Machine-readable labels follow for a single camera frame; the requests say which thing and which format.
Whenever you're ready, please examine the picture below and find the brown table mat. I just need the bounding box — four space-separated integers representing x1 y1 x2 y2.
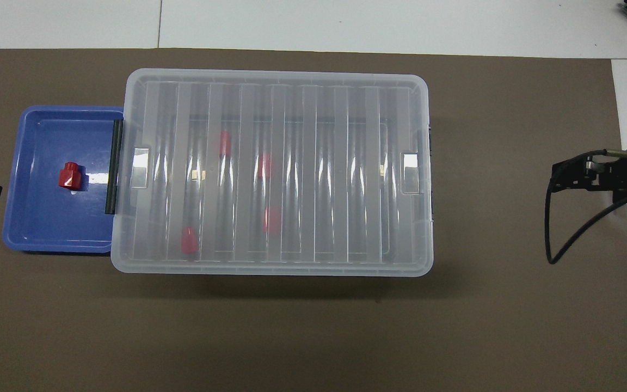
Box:
0 48 627 392

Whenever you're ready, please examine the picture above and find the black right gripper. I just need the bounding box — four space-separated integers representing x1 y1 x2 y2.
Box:
549 152 627 204

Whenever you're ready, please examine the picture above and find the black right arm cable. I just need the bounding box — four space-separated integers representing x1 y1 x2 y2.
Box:
543 150 627 265

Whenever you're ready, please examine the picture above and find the clear ribbed box lid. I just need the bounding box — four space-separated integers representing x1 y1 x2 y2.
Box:
111 68 434 277

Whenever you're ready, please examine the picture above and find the clear plastic storage box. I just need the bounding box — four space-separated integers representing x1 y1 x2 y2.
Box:
120 72 435 274

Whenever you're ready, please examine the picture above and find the blue plastic tray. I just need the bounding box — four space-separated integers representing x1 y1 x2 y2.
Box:
2 105 125 255

